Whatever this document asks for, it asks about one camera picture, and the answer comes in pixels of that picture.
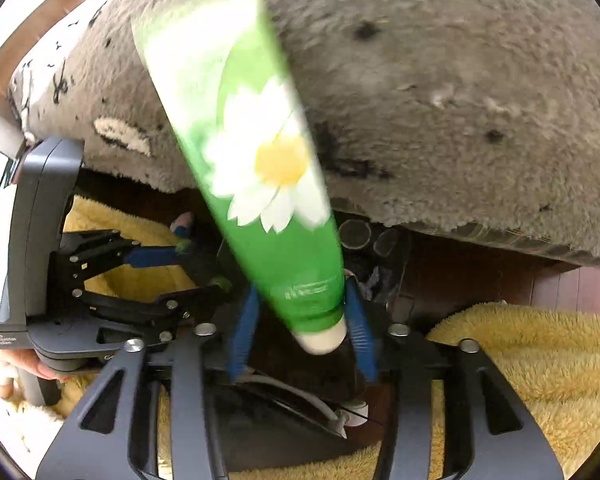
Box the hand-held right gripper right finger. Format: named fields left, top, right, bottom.
left=343, top=280, right=566, bottom=480

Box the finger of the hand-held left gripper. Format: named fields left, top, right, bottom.
left=55, top=229, right=192, bottom=283
left=71, top=280, right=232, bottom=347

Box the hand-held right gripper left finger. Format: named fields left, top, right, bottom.
left=35, top=286, right=261, bottom=480

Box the green daisy-print tube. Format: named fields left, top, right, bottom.
left=131, top=0, right=349, bottom=356

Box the black plastic bag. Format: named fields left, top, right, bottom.
left=215, top=215, right=417, bottom=461

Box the person's left hand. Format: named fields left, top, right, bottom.
left=0, top=349, right=71, bottom=401

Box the small pink and blue object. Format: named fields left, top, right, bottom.
left=170, top=211, right=196, bottom=241

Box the yellow fluffy blanket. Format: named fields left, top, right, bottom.
left=0, top=194, right=600, bottom=480

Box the grey fluffy blanket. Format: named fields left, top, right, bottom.
left=7, top=0, right=600, bottom=274

